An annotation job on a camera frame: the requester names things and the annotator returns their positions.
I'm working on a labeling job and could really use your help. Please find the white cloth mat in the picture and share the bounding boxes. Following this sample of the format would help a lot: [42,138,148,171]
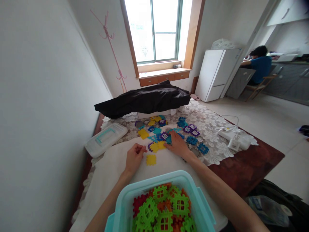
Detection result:
[69,138,229,232]

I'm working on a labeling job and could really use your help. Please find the white lace floral tablecloth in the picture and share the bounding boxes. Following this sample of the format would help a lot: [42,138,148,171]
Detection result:
[100,99,259,167]

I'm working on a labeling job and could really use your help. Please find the clear plastic bag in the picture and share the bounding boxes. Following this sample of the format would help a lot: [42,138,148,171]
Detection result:
[246,195,293,228]

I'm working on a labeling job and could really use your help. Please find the pink coat rack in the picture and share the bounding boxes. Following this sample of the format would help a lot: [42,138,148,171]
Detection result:
[90,9,128,94]

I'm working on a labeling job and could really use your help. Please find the teal plastic storage box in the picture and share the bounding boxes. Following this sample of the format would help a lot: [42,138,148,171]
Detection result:
[105,170,217,232]

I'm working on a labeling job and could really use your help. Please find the white cardboard box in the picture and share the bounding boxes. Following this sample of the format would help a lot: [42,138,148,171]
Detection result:
[136,108,180,119]

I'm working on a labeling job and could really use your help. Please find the window with wooden frame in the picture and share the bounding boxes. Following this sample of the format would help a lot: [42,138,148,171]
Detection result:
[120,0,206,87]

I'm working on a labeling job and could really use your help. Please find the person's right hand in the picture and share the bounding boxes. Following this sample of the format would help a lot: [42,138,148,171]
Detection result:
[164,130,194,161]

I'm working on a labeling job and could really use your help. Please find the pile of blue purple tiles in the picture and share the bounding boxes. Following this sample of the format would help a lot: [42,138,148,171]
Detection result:
[134,115,210,157]

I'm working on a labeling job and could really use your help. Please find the heap of green orange tiles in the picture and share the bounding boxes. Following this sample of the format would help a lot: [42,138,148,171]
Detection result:
[132,182,197,232]

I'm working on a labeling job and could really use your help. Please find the person's left hand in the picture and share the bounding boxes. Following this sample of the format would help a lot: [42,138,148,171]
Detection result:
[125,143,148,173]

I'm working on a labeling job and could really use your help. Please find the white charger plug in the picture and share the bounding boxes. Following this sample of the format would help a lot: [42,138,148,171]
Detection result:
[228,137,240,150]

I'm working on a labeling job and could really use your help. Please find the black garment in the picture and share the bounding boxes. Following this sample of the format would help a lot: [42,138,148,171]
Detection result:
[94,80,191,120]

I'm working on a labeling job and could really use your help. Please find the white wall cabinet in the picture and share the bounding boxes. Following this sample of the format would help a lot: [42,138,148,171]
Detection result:
[265,0,309,27]

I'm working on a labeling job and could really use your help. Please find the black backpack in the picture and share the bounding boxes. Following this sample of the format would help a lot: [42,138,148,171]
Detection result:
[246,178,309,232]

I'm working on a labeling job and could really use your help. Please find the clear box lid teal handle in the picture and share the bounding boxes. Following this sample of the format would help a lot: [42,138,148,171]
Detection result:
[84,122,129,158]

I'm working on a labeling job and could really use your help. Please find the grey kitchen counter cabinets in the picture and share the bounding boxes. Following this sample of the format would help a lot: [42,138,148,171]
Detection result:
[262,53,309,106]

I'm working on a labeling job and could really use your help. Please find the white plastic bag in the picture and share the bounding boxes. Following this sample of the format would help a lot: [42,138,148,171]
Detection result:
[211,38,236,50]

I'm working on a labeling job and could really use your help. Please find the white cable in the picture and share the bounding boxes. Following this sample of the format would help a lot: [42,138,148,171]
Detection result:
[208,114,240,132]

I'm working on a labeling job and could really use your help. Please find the wooden chair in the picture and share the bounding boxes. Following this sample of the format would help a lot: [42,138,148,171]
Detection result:
[244,73,277,102]

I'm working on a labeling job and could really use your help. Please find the white refrigerator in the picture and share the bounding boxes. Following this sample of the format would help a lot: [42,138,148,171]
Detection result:
[195,48,243,103]

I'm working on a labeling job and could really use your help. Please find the white power adapter block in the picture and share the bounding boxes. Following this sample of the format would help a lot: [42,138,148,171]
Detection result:
[218,129,251,150]

